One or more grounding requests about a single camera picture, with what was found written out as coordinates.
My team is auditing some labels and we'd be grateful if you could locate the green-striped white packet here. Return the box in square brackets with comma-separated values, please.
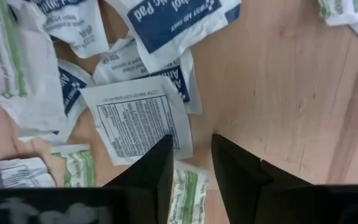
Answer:
[167, 161, 211, 224]
[317, 0, 358, 27]
[0, 0, 68, 134]
[50, 144, 96, 188]

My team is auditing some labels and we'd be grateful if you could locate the white navy pad packet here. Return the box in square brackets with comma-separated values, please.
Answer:
[57, 58, 96, 144]
[23, 0, 110, 59]
[92, 37, 203, 115]

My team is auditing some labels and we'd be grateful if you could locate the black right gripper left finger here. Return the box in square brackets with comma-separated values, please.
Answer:
[103, 134, 175, 224]

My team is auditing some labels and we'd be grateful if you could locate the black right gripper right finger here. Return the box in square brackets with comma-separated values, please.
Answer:
[211, 134, 315, 224]

